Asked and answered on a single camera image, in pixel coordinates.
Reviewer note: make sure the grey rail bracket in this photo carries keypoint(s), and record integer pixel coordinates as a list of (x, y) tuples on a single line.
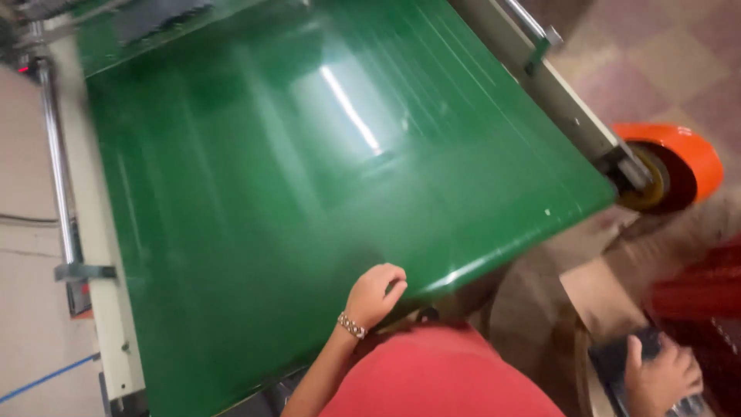
[(84, 272)]

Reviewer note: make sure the person's left hand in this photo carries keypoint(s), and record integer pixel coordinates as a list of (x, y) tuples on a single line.
[(370, 298)]

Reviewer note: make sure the grey machine housing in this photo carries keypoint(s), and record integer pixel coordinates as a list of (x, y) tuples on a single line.
[(116, 20)]

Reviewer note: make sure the red plastic crate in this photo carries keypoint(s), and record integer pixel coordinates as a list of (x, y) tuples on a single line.
[(703, 289)]

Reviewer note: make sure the orange roller end cover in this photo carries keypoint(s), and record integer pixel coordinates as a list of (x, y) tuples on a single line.
[(689, 153)]

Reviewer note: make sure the chrome guide rail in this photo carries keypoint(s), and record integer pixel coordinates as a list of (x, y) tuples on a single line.
[(524, 17), (58, 162)]

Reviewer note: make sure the person's right hand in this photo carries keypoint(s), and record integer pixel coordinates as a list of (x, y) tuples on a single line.
[(657, 382)]

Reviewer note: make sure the dark blue packet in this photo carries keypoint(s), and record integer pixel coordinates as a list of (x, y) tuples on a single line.
[(611, 362)]

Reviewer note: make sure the person's red shirt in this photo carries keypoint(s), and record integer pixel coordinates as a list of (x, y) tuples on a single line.
[(440, 376)]

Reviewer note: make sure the brown cardboard box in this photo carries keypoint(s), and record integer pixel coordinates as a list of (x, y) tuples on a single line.
[(602, 289)]

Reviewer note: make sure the cream conveyor side frame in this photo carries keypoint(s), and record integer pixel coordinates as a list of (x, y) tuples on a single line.
[(556, 92), (95, 231)]

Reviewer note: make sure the green conveyor belt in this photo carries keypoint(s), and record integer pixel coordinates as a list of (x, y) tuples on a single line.
[(260, 191)]

